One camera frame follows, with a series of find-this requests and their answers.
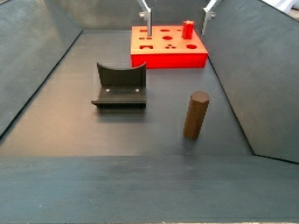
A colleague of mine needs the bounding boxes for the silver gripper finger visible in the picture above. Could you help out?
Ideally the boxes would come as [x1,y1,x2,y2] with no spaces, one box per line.
[201,0,219,35]
[137,0,153,28]

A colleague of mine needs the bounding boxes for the brown hexagonal prism peg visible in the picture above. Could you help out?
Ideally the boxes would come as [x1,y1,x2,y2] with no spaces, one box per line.
[183,91,211,139]

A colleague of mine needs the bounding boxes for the red shape-sorting board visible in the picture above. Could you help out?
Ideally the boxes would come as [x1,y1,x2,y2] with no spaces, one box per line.
[131,25,209,69]

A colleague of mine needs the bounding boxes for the red star-shaped peg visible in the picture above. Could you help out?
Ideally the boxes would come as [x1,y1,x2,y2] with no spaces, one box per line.
[182,20,194,39]

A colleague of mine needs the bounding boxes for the black curved holder bracket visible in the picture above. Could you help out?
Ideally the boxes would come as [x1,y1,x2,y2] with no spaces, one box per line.
[91,64,146,107]

